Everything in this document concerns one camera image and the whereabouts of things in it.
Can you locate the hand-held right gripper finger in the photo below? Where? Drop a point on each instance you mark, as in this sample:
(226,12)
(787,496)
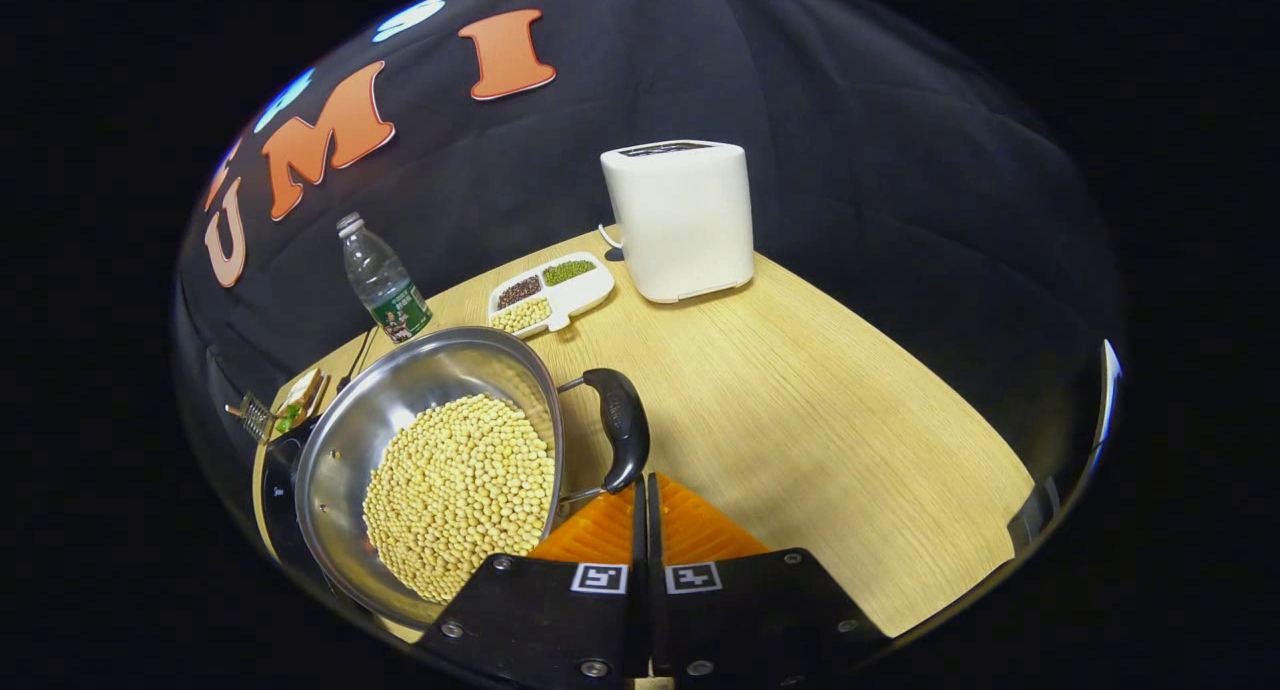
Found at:
(640,540)
(654,540)

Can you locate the sandwich with lettuce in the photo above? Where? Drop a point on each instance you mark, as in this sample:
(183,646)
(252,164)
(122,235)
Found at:
(300,400)

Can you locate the white toaster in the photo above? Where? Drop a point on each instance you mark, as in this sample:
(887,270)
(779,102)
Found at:
(685,220)

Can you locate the clear plastic water bottle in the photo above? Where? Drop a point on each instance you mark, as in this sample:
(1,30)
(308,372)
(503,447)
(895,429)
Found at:
(385,285)

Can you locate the pile of yellow soybeans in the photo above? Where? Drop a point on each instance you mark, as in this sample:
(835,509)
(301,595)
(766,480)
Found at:
(460,495)

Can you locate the black induction cooktop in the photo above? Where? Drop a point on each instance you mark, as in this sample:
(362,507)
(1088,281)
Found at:
(280,500)

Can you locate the white divided bean tray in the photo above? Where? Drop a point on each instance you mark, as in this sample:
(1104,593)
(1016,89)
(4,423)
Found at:
(575,295)

